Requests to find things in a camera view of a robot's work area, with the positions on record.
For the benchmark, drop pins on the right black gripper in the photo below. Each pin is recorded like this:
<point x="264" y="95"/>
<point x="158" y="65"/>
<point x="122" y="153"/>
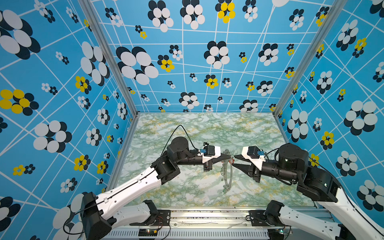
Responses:
<point x="250" y="169"/>

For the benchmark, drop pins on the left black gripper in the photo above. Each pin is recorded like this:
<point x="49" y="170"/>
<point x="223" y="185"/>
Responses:
<point x="207" y="165"/>

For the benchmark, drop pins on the grey metal key ring plate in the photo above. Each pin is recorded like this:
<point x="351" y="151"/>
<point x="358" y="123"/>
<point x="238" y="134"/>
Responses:
<point x="227" y="172"/>

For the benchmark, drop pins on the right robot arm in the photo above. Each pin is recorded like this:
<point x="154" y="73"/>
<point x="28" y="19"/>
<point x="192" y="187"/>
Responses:
<point x="291" y="167"/>

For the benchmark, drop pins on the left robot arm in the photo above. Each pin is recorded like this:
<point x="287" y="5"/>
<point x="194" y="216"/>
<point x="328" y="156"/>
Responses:
<point x="106" y="211"/>

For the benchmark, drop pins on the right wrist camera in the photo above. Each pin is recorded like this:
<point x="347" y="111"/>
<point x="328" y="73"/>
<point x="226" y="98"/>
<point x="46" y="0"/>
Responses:
<point x="255" y="155"/>

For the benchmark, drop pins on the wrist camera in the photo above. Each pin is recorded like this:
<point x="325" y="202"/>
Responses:
<point x="255" y="155"/>
<point x="209" y="152"/>

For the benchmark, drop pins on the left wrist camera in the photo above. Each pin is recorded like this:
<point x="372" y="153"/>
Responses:
<point x="209" y="152"/>

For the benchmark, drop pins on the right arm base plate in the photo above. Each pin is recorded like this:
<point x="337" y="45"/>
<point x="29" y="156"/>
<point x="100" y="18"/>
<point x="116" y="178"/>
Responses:
<point x="259" y="218"/>

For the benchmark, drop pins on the aluminium front rail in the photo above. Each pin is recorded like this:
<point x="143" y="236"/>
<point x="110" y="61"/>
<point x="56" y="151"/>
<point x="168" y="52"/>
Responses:
<point x="210" y="220"/>

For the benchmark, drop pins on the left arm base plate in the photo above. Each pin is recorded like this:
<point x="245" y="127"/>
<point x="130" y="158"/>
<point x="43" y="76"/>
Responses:
<point x="162" y="218"/>

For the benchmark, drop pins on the perforated cable duct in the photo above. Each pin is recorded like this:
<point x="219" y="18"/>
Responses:
<point x="189" y="234"/>

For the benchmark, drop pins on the right corner aluminium post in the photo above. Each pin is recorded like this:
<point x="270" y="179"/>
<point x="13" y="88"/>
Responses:
<point x="323" y="31"/>

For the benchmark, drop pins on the corner aluminium post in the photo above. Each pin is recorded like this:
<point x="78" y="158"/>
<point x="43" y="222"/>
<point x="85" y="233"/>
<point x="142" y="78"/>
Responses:
<point x="323" y="31"/>
<point x="102" y="41"/>

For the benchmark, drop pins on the left corner aluminium post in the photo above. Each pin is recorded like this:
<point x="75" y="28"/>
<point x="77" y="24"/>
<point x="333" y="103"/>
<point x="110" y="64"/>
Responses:
<point x="102" y="41"/>

